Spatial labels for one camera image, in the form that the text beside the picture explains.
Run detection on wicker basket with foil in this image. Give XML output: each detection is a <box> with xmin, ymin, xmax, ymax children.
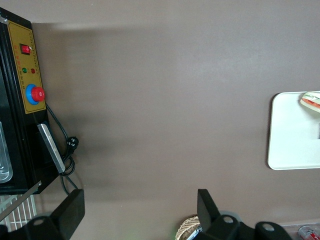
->
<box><xmin>177</xmin><ymin>214</ymin><xmax>204</xmax><ymax>240</ymax></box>

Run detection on clear acrylic bottle rack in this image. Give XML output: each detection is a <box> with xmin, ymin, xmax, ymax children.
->
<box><xmin>282</xmin><ymin>221</ymin><xmax>320</xmax><ymax>240</ymax></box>

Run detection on beige plastic tray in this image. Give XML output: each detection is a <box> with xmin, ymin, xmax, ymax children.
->
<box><xmin>267</xmin><ymin>91</ymin><xmax>320</xmax><ymax>171</ymax></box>

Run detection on wrapped triangle sandwich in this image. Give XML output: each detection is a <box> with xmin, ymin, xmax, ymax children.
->
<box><xmin>299</xmin><ymin>91</ymin><xmax>320</xmax><ymax>113</ymax></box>

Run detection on white wire rack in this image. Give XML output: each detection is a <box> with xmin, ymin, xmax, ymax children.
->
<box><xmin>0</xmin><ymin>193</ymin><xmax>38</xmax><ymax>232</ymax></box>

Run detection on red cola bottle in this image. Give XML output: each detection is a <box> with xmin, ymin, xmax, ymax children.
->
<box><xmin>298</xmin><ymin>224</ymin><xmax>318</xmax><ymax>238</ymax></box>

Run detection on black sealing machine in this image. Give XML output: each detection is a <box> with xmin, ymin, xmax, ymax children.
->
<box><xmin>0</xmin><ymin>6</ymin><xmax>66</xmax><ymax>218</ymax></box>

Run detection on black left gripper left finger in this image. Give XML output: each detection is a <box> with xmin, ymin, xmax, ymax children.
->
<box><xmin>0</xmin><ymin>189</ymin><xmax>86</xmax><ymax>240</ymax></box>

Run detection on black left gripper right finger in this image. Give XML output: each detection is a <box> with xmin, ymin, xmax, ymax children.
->
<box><xmin>197</xmin><ymin>189</ymin><xmax>300</xmax><ymax>240</ymax></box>

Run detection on clear plastic container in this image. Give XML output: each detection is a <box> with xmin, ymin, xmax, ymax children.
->
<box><xmin>0</xmin><ymin>119</ymin><xmax>13</xmax><ymax>185</ymax></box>

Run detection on black power cable with plug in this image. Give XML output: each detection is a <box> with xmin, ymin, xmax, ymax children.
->
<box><xmin>44</xmin><ymin>102</ymin><xmax>79</xmax><ymax>198</ymax></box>

